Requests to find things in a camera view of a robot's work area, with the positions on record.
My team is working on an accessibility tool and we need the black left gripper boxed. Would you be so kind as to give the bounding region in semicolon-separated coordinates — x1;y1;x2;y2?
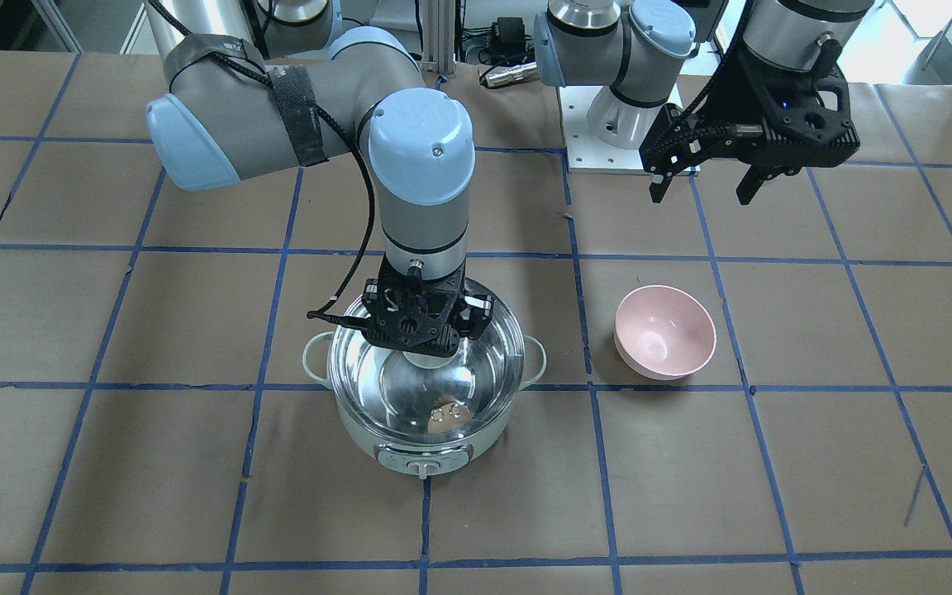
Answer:
639;58;860;206

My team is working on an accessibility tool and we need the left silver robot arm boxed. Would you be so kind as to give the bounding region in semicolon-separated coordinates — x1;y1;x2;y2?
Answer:
533;1;872;206

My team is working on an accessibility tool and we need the beige egg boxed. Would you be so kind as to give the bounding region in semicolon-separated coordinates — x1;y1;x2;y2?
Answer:
426;402;473;434

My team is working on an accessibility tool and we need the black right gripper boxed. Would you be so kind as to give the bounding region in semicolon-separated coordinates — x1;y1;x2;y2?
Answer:
360;276;493;341

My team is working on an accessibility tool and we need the aluminium frame post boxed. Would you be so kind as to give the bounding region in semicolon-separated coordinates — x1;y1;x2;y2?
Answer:
414;0;464;79

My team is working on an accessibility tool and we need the pink bowl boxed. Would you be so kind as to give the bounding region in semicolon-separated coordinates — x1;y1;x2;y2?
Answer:
613;285;717;381

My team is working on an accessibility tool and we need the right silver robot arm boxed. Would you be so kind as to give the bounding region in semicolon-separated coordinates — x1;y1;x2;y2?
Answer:
145;1;496;355

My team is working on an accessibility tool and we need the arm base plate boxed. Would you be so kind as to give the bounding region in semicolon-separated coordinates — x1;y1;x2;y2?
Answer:
558;86;664;174

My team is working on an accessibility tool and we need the pale green electric pot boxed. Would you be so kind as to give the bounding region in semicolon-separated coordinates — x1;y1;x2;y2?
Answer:
302;331;547;478

